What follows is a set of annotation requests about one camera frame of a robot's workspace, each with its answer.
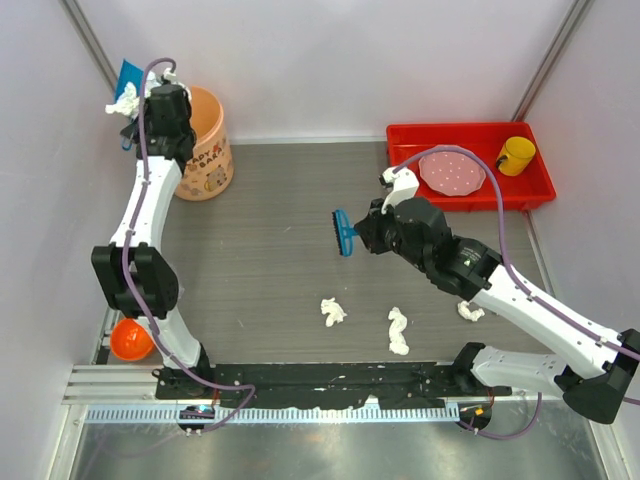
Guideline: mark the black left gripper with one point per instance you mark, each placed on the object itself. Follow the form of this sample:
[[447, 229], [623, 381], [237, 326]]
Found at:
[[149, 111]]

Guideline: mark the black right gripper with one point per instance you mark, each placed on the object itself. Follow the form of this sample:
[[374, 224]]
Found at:
[[370, 227]]

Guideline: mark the orange plastic bowl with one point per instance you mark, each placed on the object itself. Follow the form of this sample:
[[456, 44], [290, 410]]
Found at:
[[130, 342]]

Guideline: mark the peach plastic waste bin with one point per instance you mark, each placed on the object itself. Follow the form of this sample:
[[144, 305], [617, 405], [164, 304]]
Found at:
[[211, 169]]

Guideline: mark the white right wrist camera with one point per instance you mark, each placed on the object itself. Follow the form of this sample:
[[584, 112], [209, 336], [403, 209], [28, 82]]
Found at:
[[401, 184]]

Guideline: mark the blue plastic dustpan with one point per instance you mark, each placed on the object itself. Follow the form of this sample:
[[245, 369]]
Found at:
[[128, 73]]

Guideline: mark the blue hand brush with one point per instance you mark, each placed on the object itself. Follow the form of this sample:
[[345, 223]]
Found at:
[[344, 232]]

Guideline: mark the red plastic tray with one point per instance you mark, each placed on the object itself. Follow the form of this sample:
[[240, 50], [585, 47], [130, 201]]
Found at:
[[527, 191]]

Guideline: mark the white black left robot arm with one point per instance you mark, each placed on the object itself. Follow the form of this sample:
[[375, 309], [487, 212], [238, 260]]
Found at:
[[134, 276]]

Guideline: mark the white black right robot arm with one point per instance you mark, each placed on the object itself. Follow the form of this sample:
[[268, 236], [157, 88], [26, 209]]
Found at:
[[589, 367]]

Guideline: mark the paper scrap middle right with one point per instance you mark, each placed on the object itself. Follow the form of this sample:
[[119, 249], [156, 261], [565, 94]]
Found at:
[[333, 312]]

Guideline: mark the pink dotted plate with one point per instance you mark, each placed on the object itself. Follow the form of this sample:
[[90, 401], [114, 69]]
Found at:
[[449, 173]]

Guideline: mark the long paper scrap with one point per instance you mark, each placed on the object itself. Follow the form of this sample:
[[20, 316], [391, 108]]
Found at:
[[397, 341]]

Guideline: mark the curled paper scrap right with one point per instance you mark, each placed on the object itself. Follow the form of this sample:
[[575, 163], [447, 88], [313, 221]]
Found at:
[[465, 311]]

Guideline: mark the paper scrap upper right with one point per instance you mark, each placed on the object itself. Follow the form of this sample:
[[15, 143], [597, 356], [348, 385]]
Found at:
[[127, 104]]

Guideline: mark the yellow mug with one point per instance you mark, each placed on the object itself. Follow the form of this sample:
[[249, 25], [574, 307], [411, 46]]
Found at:
[[515, 155]]

